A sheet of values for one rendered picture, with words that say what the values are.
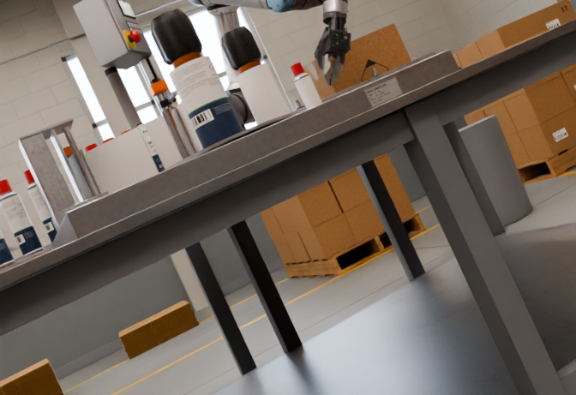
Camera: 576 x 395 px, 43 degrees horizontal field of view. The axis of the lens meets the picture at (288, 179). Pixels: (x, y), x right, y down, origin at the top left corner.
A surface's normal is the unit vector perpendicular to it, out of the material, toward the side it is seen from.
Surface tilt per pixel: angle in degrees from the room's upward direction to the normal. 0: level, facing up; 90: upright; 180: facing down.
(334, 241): 90
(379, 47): 90
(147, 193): 90
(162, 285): 90
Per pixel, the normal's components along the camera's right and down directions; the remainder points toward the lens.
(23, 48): 0.27, -0.13
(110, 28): -0.21, 0.09
